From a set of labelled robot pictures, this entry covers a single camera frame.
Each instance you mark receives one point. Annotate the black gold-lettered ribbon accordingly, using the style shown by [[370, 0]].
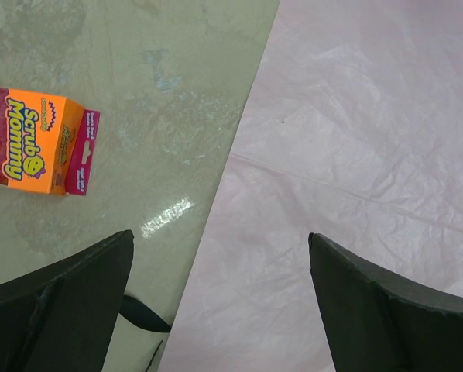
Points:
[[141, 316]]

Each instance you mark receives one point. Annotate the pink wrapping paper sheet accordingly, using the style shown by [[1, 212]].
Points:
[[353, 129]]

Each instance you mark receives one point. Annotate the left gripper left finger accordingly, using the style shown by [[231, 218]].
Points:
[[61, 317]]

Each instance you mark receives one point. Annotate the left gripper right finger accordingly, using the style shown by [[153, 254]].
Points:
[[377, 320]]

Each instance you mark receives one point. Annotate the pink orange snack box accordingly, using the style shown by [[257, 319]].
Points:
[[46, 142]]

